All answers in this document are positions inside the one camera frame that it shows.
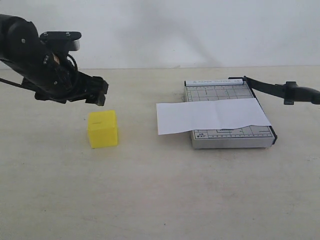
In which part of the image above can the yellow cube block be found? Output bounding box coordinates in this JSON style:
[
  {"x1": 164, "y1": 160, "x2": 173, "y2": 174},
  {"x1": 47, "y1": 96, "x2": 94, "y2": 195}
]
[{"x1": 87, "y1": 110, "x2": 119, "y2": 149}]

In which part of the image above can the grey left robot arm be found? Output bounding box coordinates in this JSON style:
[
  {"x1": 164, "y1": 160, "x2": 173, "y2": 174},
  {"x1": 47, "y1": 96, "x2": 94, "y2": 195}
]
[{"x1": 0, "y1": 14, "x2": 109, "y2": 106}]

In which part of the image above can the grey paper cutter base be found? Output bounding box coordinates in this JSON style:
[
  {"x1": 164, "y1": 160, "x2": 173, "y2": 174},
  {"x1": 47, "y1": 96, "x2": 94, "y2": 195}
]
[{"x1": 184, "y1": 77, "x2": 278, "y2": 149}]

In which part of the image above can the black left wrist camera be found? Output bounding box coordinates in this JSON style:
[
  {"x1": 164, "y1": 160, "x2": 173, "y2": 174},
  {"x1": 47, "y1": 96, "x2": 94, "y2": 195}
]
[{"x1": 39, "y1": 31, "x2": 82, "y2": 53}]

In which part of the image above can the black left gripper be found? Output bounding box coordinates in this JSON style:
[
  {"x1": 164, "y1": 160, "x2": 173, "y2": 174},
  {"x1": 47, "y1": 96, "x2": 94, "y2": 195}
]
[{"x1": 21, "y1": 51, "x2": 109, "y2": 106}]

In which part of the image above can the black cutter blade arm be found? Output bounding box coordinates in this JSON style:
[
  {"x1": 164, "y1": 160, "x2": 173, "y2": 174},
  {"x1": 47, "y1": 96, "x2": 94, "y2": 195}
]
[{"x1": 228, "y1": 76, "x2": 320, "y2": 105}]

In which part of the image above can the white paper sheet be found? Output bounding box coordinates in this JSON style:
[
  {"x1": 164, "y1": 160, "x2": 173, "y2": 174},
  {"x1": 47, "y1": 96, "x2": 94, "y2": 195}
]
[{"x1": 156, "y1": 98, "x2": 271, "y2": 135}]

